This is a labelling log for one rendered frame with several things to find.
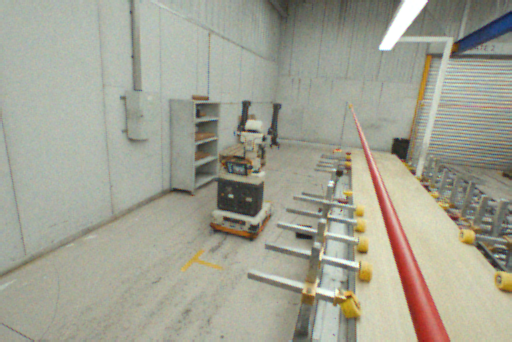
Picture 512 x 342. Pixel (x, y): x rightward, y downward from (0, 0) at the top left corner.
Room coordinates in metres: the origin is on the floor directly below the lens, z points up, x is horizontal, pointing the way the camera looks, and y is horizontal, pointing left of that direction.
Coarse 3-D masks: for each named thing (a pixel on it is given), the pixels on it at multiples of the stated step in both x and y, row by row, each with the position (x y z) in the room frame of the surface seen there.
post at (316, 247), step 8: (312, 248) 0.93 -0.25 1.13; (320, 248) 0.92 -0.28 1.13; (312, 256) 0.93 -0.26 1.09; (312, 264) 0.93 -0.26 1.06; (312, 272) 0.92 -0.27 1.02; (312, 280) 0.92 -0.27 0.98; (304, 304) 0.93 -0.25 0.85; (304, 312) 0.93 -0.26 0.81; (304, 320) 0.92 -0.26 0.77; (304, 328) 0.92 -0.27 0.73
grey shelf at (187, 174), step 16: (176, 112) 4.16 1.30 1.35; (192, 112) 4.07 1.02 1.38; (208, 112) 4.98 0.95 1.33; (176, 128) 4.16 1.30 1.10; (192, 128) 4.07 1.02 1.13; (208, 128) 4.98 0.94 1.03; (176, 144) 4.16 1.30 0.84; (192, 144) 4.07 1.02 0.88; (208, 144) 4.98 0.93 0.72; (176, 160) 4.16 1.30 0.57; (192, 160) 4.07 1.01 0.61; (208, 160) 4.53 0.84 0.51; (176, 176) 4.17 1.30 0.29; (192, 176) 4.07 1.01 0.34; (208, 176) 4.76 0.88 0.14; (192, 192) 4.07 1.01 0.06
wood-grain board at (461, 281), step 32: (352, 160) 3.63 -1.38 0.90; (384, 160) 3.79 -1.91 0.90; (416, 192) 2.40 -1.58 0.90; (416, 224) 1.69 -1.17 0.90; (448, 224) 1.72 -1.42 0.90; (384, 256) 1.26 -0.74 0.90; (416, 256) 1.28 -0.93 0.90; (448, 256) 1.30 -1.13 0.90; (480, 256) 1.32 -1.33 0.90; (384, 288) 1.00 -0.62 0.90; (448, 288) 1.03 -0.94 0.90; (480, 288) 1.05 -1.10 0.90; (384, 320) 0.82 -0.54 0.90; (448, 320) 0.84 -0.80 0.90; (480, 320) 0.85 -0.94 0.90
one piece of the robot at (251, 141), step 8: (240, 136) 3.32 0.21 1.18; (248, 136) 3.28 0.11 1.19; (256, 136) 3.25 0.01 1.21; (264, 136) 3.30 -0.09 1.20; (248, 144) 3.27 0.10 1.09; (256, 144) 3.27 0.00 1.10; (248, 152) 3.31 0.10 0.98; (256, 152) 3.34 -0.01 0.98; (256, 160) 3.28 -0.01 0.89; (256, 168) 3.27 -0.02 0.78
